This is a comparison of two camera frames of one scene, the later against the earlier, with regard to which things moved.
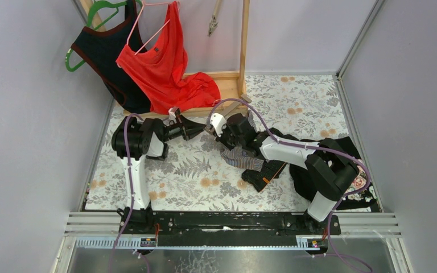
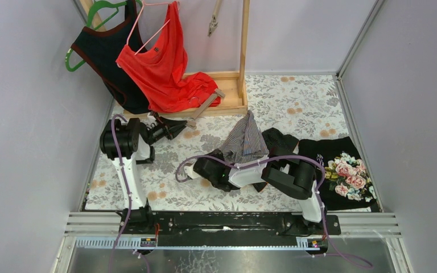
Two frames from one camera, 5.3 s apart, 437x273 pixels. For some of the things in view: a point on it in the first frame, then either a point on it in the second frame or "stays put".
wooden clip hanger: x=243 y=100 to x=191 y=123
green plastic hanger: x=90 y=16 stays put
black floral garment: x=362 y=195 stays put
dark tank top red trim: x=102 y=48 stays put
